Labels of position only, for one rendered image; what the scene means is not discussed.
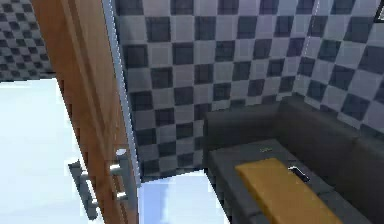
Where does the brown wooden room door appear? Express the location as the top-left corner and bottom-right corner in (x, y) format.
(30, 0), (143, 224)

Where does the grey metal door handle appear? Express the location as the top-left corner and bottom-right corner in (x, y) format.
(67, 160), (100, 221)
(108, 148), (138, 212)

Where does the black cellphone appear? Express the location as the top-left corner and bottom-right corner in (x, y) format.
(287, 165), (311, 183)

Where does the dark grey sofa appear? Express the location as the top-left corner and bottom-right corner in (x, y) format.
(202, 95), (384, 224)

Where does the dark framed wall picture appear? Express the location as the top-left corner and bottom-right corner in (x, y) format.
(373, 0), (384, 24)

